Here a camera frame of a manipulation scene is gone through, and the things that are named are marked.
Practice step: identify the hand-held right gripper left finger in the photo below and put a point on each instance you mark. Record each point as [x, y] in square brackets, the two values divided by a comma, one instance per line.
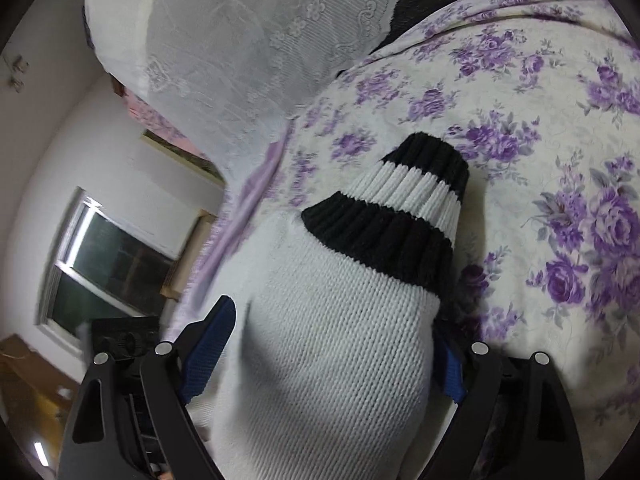
[212, 345]

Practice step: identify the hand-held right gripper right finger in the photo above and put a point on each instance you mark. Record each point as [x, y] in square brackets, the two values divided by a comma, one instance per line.
[452, 375]

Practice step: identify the white knit sweater black stripes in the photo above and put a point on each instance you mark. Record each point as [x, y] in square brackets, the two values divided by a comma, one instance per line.
[325, 360]

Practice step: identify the light wooden cabinet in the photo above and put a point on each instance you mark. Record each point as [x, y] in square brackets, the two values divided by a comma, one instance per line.
[200, 230]

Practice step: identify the lilac satin sheet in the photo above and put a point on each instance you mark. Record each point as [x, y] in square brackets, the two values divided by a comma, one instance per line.
[250, 195]

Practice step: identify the dark framed panel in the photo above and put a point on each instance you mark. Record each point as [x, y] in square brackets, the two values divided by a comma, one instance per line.
[190, 160]

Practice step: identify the pink floral quilt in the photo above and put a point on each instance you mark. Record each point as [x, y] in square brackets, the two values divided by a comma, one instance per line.
[150, 115]

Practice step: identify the purple floral bedspread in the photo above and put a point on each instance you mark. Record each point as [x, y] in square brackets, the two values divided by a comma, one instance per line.
[550, 110]

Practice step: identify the white lace cloth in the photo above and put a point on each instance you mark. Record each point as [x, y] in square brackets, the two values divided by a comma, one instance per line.
[225, 35]

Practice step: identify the dark brown blanket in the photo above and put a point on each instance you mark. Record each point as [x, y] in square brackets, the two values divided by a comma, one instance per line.
[415, 15]

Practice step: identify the window with white frame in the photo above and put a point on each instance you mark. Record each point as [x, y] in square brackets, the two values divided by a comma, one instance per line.
[110, 260]

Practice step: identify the wall hooks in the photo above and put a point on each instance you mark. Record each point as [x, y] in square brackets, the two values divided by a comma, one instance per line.
[17, 75]

